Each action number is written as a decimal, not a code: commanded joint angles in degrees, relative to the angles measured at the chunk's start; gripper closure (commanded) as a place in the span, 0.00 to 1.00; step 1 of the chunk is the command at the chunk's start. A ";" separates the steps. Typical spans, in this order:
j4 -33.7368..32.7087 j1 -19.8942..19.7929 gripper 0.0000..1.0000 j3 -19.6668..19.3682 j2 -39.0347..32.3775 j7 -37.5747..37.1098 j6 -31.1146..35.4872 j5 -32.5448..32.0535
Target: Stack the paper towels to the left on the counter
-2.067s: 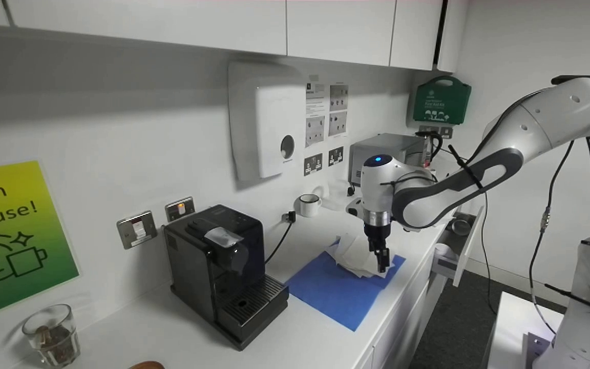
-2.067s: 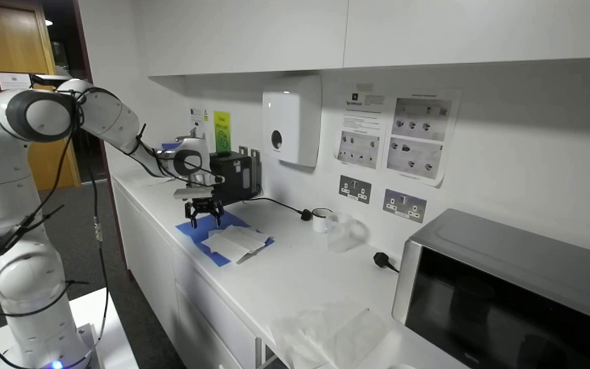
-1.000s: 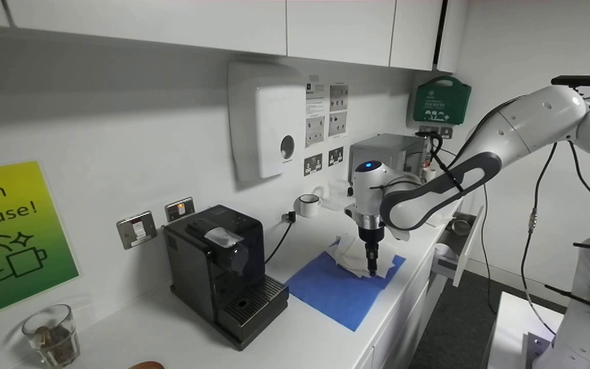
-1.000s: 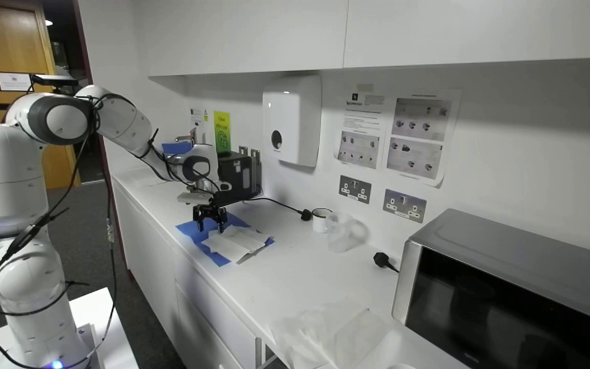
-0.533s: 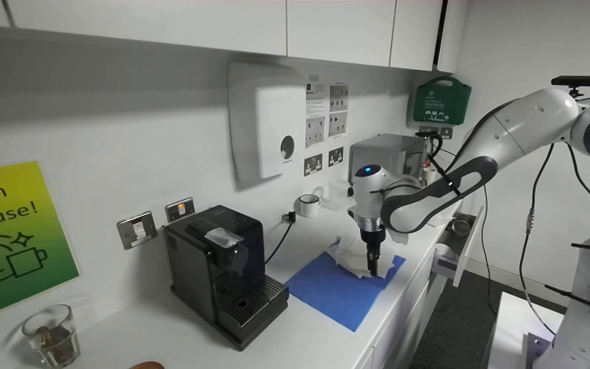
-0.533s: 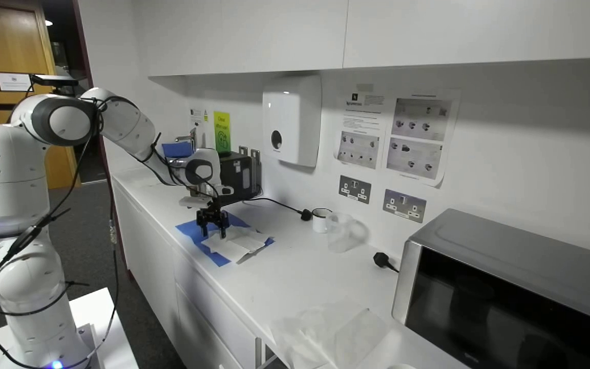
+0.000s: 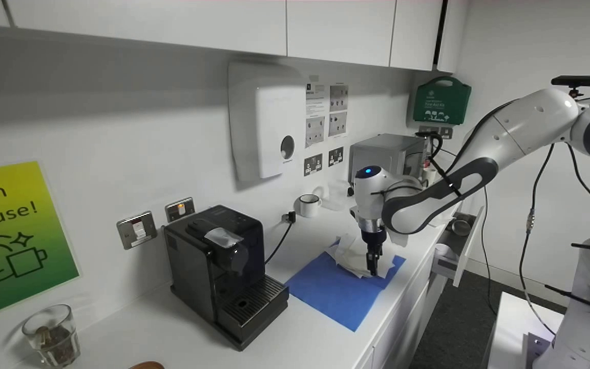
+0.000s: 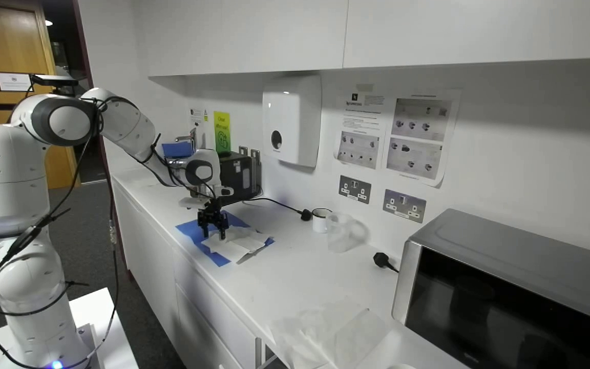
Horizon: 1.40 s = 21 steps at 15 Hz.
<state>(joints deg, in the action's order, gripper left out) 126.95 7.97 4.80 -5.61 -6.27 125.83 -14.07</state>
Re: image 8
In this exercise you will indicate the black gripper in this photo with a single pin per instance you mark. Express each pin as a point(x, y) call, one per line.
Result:
point(216, 208)

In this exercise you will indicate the white paper towel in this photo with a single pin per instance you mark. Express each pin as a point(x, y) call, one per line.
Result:
point(234, 242)
point(259, 248)

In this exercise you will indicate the white robot base table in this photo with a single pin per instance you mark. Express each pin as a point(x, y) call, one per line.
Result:
point(108, 328)

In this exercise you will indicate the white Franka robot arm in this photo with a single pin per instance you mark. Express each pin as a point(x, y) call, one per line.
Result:
point(9, 177)

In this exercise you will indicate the blue perforated cloth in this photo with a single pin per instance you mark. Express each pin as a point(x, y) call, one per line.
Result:
point(194, 235)

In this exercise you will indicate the black coffee machine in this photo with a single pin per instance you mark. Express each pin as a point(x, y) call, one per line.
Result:
point(241, 177)

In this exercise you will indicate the white base cabinet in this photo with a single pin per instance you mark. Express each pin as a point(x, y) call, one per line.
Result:
point(172, 288)

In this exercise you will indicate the green yellow poster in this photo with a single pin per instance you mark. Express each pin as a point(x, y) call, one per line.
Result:
point(222, 133)

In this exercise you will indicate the white paper towel dispenser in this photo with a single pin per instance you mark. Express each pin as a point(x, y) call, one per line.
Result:
point(287, 129)

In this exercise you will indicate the instruction sheet with one photo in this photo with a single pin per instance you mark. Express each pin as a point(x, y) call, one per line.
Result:
point(362, 145)

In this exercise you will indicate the instruction sheet with two photos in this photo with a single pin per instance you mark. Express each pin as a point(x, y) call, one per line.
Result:
point(418, 140)

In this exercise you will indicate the white door sign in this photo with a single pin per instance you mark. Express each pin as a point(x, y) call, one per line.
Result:
point(13, 80)

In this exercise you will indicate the brown wooden door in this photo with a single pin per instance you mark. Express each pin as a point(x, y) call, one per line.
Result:
point(1, 41)

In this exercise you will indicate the grey metal microwave oven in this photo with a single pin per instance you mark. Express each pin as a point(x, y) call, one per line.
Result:
point(513, 299)

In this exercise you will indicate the dark double wall socket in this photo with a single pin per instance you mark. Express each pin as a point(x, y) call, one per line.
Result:
point(356, 189)
point(405, 205)

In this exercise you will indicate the black wall plug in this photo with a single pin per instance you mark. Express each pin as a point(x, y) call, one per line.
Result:
point(383, 261)

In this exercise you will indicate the white wall cabinet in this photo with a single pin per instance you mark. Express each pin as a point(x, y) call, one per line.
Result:
point(377, 31)

